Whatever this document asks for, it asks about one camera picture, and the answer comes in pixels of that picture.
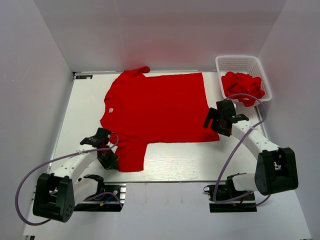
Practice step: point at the red t shirt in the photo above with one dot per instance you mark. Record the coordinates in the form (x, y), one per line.
(142, 110)

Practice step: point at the red t shirts pile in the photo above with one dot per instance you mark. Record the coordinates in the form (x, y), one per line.
(240, 83)

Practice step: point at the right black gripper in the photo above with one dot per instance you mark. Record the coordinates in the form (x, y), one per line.
(213, 113)

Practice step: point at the white plastic basket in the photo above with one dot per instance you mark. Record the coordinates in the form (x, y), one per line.
(245, 64)

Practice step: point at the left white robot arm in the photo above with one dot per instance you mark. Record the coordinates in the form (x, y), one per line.
(58, 193)

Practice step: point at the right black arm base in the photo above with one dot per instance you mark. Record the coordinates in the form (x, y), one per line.
(228, 200)

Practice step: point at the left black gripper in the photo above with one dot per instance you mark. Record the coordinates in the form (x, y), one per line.
(109, 164)

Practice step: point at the black table label sticker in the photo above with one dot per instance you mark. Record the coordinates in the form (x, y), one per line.
(83, 77)

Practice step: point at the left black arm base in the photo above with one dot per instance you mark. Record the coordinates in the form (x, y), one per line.
(108, 203)

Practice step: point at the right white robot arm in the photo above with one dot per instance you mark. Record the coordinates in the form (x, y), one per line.
(276, 168)

